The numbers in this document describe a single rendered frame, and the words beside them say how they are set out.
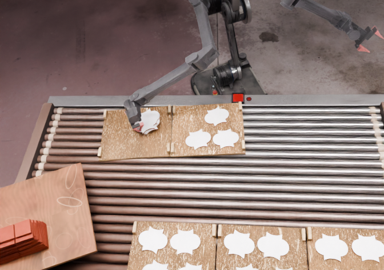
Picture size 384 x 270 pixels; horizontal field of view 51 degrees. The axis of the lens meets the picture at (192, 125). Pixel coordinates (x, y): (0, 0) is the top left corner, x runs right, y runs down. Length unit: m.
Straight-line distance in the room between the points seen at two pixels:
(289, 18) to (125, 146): 2.61
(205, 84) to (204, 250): 1.78
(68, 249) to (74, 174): 0.40
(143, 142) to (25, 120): 1.90
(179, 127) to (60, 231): 0.85
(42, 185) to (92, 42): 2.48
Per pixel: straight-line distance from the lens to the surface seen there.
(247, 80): 3.45
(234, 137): 2.26
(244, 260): 1.97
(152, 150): 2.27
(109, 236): 2.12
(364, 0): 4.73
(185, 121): 2.35
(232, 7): 2.60
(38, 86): 4.24
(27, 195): 2.25
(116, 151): 2.32
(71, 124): 2.56
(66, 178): 2.20
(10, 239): 1.97
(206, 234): 2.02
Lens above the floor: 2.83
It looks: 54 degrees down
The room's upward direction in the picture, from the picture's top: 10 degrees counter-clockwise
